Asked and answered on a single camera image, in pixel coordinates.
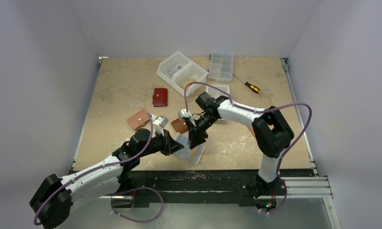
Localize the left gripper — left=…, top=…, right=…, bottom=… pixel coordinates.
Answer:
left=138, top=128, right=183, bottom=157

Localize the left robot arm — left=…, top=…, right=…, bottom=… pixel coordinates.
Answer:
left=30, top=128, right=184, bottom=229

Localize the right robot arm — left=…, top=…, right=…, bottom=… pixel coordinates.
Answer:
left=178, top=92, right=294, bottom=194

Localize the brown card holder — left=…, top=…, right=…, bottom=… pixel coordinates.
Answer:
left=171, top=118, right=188, bottom=134

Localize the pink card holder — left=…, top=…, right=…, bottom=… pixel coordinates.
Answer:
left=127, top=109, right=150, bottom=130

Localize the red card holder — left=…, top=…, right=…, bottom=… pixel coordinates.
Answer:
left=152, top=88, right=168, bottom=107

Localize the card in bin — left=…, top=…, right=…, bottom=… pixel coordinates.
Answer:
left=167, top=64, right=182, bottom=77

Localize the white small bin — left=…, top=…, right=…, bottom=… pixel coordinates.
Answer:
left=206, top=84, right=230, bottom=98

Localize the yellow item in bin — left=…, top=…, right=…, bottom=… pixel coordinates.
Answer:
left=180, top=78, right=197, bottom=92

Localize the white divided bin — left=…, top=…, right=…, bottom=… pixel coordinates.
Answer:
left=156, top=51, right=208, bottom=95

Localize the yellow black screwdriver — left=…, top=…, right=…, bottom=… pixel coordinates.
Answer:
left=233, top=73, right=261, bottom=94

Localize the clear compartment organizer box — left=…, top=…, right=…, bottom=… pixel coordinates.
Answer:
left=208, top=52, right=234, bottom=83

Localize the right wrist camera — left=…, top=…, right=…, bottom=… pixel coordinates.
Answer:
left=178, top=109, right=195, bottom=126

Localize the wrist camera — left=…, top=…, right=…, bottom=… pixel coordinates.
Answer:
left=151, top=114, right=169, bottom=135
left=178, top=109, right=195, bottom=126

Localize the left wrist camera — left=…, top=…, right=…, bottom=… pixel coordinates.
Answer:
left=151, top=114, right=169, bottom=135

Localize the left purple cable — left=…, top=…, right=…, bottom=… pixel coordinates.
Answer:
left=32, top=114, right=155, bottom=227

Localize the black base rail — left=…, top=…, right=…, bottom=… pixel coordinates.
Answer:
left=67, top=169, right=315, bottom=209

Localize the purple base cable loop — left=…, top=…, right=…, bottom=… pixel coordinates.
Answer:
left=110, top=186, right=165, bottom=223

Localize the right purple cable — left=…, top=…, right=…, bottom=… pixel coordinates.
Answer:
left=183, top=81, right=313, bottom=168

